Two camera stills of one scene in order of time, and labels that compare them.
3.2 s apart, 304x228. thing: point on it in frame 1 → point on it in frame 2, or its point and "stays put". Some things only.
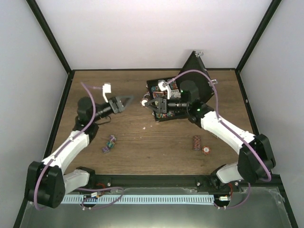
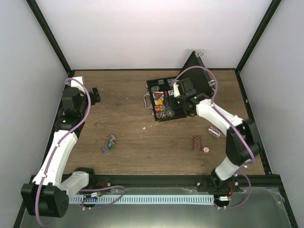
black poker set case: x=175 y=94 stays put
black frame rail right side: x=247 y=103 stays put
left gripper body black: x=116 y=110 → x=92 y=100
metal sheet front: x=261 y=207 stays put
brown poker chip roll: x=197 y=142 stays put
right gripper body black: x=164 y=106 → x=174 y=106
